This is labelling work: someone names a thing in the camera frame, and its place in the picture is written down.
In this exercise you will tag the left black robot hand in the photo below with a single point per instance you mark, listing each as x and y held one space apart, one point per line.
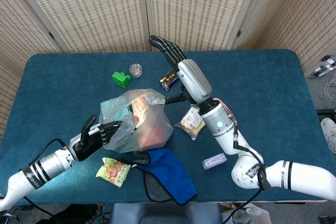
86 145

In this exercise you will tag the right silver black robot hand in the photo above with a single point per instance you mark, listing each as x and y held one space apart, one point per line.
194 79

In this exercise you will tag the clear plastic bag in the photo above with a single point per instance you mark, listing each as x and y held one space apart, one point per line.
155 129

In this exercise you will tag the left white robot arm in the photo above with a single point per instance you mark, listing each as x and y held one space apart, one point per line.
39 169

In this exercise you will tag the bread packet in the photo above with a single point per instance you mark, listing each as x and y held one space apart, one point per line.
191 125

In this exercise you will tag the crumpled plastic bag with bottle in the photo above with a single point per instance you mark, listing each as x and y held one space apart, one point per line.
252 214

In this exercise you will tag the black gold box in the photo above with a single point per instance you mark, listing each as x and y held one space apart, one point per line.
168 79

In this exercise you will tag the green snack packet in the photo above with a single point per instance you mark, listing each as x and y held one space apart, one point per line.
113 172

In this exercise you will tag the teal table cover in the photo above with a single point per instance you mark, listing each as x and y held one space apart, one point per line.
65 90

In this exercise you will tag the small round clear jar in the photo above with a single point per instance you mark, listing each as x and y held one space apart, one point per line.
135 70

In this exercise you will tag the orange cardboard box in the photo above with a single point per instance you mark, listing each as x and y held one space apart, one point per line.
149 140

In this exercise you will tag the black screen hinge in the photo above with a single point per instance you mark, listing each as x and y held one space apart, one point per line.
238 34
51 35

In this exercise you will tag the woven folding screen panel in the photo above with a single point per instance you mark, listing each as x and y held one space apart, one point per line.
15 24
197 11
265 11
92 11
312 19

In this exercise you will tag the green toy block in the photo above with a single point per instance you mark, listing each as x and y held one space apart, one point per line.
119 78

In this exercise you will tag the blue grey cloth black trim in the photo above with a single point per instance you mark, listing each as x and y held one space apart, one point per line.
170 171

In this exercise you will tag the dark grey robot torso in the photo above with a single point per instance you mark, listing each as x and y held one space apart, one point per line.
165 213

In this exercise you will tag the white power strip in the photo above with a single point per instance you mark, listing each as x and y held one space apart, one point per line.
325 68

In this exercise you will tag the black furniture base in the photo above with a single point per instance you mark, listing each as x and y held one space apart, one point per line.
326 112

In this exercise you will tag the white sneaker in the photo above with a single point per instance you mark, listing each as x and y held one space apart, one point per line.
329 132

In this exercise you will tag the black caster wheel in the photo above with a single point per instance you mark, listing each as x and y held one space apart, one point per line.
324 220

